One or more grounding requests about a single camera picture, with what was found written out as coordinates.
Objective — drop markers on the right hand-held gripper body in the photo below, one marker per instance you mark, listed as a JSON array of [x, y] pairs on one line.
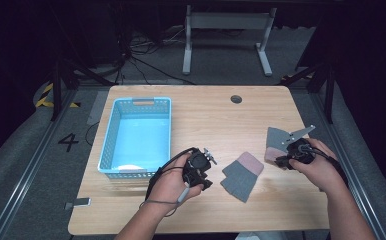
[[299, 151]]

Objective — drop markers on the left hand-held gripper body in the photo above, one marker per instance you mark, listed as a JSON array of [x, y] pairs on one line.
[[197, 165]]

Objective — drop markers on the grey and pink sock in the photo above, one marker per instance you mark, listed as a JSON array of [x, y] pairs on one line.
[[276, 138], [241, 176]]

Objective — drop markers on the person's right hand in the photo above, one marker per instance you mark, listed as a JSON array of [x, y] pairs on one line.
[[317, 166]]

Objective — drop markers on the person's left hand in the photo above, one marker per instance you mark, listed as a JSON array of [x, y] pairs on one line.
[[169, 185]]

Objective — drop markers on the black metal stand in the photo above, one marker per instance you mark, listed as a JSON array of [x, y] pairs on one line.
[[329, 96], [57, 93]]

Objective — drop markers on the light blue plastic basket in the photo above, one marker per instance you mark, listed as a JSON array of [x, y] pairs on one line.
[[137, 140]]

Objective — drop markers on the person's white clothing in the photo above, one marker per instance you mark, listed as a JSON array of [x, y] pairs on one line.
[[247, 236]]

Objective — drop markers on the grey tape patch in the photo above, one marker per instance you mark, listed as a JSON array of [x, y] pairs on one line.
[[97, 108]]

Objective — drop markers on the yellow black hazard tape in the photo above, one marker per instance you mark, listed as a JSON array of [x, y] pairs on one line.
[[44, 95]]

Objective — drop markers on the grey metal desk frame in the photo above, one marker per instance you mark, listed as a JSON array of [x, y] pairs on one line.
[[227, 20]]

